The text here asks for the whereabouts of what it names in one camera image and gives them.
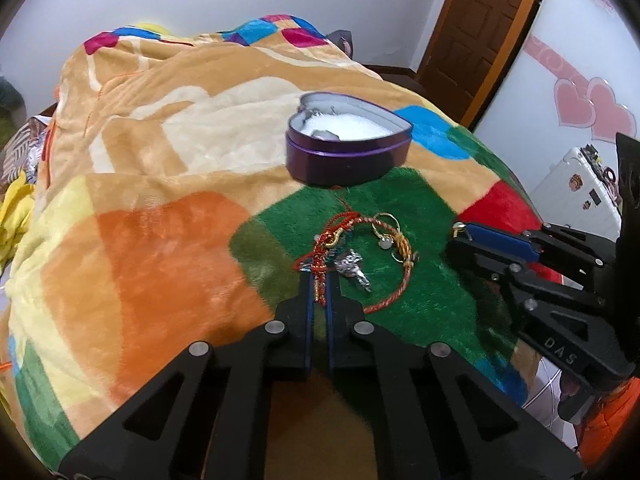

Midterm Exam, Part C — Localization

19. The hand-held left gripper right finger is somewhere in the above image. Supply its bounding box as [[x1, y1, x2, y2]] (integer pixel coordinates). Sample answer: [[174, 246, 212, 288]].
[[326, 279, 587, 480]]

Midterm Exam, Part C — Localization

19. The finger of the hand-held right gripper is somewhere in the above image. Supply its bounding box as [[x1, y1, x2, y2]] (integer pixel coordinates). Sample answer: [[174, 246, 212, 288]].
[[451, 221, 617, 268], [446, 237, 633, 391]]

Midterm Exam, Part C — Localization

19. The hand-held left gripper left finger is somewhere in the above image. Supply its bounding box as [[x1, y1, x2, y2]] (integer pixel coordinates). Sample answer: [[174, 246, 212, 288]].
[[57, 272, 316, 480]]

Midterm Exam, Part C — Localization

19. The red beaded string bracelet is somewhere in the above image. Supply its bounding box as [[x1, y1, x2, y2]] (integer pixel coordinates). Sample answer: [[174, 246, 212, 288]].
[[309, 232, 347, 308]]

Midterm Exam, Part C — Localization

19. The purple heart-shaped tin box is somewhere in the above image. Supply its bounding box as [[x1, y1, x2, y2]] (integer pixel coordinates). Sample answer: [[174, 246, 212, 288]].
[[285, 92, 413, 187]]

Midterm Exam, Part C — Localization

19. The person's right forearm orange sleeve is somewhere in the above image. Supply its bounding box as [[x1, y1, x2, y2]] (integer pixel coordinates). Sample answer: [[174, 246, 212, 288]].
[[575, 377, 640, 468]]

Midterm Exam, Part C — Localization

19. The silver pendant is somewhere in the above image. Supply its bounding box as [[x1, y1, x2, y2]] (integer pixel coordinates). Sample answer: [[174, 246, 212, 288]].
[[336, 249, 374, 293]]

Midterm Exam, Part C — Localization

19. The white suitcase with stickers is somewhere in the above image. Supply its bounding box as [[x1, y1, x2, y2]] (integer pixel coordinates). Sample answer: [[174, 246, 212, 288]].
[[527, 145, 624, 256]]

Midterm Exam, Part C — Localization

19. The pink heart sticker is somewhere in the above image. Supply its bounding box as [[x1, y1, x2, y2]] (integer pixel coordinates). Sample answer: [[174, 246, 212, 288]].
[[587, 77, 637, 144], [553, 79, 596, 127]]

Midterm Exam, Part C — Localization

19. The colourful plush blanket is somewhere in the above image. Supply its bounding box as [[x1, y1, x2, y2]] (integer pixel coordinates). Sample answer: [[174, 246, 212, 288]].
[[0, 12, 551, 480]]

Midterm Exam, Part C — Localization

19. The white wardrobe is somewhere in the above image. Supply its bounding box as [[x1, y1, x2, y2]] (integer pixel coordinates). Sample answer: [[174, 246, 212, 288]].
[[470, 0, 640, 211]]

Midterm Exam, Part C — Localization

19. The brown wooden door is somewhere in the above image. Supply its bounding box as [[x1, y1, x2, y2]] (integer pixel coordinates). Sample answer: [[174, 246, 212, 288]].
[[417, 0, 556, 128]]

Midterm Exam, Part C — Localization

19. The dark pillow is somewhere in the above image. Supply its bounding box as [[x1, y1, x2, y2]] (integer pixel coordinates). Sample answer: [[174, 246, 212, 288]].
[[325, 29, 357, 58]]

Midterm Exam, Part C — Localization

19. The yellow cloth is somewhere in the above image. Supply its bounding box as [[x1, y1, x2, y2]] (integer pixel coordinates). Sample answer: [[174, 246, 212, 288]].
[[0, 180, 39, 262]]

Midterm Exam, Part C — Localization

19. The patterned cloth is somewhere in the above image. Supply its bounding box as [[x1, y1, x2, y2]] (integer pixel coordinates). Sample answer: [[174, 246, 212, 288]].
[[0, 115, 52, 186]]

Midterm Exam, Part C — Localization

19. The red cord bracelet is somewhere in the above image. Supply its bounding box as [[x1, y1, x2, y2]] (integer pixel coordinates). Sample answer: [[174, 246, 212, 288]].
[[294, 187, 417, 314]]

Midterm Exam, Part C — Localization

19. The silver ring keychain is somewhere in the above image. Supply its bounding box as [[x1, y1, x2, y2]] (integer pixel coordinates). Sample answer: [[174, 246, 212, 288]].
[[375, 233, 401, 264]]

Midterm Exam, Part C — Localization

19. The plain gold ring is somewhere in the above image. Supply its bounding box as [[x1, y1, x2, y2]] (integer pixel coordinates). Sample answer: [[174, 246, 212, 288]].
[[372, 212, 400, 236]]

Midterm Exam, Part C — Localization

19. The brown wooden bed frame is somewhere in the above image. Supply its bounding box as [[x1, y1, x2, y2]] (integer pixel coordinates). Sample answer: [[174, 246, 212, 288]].
[[360, 62, 426, 94]]

